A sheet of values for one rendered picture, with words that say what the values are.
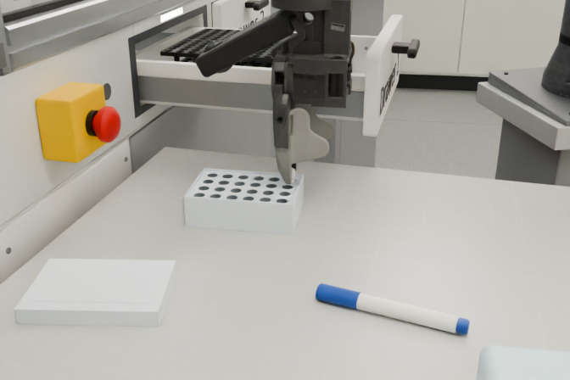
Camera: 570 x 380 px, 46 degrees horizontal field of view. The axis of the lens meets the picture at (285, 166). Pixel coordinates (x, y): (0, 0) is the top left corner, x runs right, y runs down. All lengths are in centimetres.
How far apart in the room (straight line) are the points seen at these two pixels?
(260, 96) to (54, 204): 30
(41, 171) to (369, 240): 37
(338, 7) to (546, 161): 66
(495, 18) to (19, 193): 346
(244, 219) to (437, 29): 329
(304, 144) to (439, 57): 329
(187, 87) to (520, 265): 49
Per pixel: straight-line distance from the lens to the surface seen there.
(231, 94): 91
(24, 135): 75
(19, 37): 73
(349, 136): 202
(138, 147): 98
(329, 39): 71
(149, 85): 95
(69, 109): 73
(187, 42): 103
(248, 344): 58
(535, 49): 406
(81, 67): 83
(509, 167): 138
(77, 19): 82
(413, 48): 94
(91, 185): 87
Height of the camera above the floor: 112
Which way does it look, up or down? 23 degrees down
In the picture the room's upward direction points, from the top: straight up
